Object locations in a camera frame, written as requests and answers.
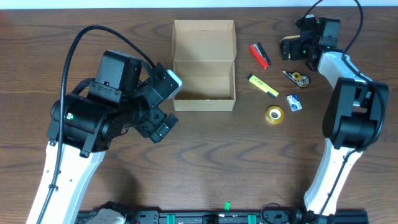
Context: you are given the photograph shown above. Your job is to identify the yellow sticky note pad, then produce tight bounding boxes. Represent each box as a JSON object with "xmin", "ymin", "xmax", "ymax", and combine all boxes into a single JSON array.
[{"xmin": 287, "ymin": 35, "xmax": 302, "ymax": 60}]

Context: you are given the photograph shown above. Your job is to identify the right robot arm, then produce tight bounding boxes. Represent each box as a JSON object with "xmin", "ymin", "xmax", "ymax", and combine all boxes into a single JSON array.
[{"xmin": 280, "ymin": 14, "xmax": 389, "ymax": 223}]

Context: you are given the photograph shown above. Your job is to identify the clear adhesive tape roll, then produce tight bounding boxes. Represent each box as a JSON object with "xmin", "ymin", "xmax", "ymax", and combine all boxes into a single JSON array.
[{"xmin": 266, "ymin": 106, "xmax": 284, "ymax": 124}]

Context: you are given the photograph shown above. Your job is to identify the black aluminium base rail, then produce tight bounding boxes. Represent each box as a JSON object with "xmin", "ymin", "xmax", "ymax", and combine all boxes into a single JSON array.
[{"xmin": 74, "ymin": 202, "xmax": 369, "ymax": 224}]

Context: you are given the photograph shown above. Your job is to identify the correction tape dispenser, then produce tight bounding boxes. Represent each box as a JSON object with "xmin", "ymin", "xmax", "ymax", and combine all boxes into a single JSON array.
[{"xmin": 282, "ymin": 70, "xmax": 310, "ymax": 88}]

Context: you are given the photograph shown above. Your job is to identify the brown cardboard box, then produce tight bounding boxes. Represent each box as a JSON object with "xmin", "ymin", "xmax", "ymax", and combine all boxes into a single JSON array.
[{"xmin": 172, "ymin": 20, "xmax": 237, "ymax": 111}]

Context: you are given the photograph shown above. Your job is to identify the yellow highlighter marker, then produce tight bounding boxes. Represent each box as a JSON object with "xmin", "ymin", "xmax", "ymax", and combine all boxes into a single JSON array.
[{"xmin": 248, "ymin": 74, "xmax": 279, "ymax": 98}]

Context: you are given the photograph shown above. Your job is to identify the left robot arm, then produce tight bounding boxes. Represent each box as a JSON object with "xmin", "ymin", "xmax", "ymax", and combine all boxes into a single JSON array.
[{"xmin": 27, "ymin": 50, "xmax": 183, "ymax": 223}]

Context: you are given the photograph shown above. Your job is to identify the small green clip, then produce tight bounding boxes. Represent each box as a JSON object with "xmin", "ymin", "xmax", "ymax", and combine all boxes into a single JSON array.
[{"xmin": 224, "ymin": 202, "xmax": 231, "ymax": 212}]

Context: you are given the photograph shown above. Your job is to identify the small blue staples box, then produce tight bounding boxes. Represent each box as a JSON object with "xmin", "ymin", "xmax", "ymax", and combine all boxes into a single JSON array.
[{"xmin": 286, "ymin": 94, "xmax": 302, "ymax": 111}]

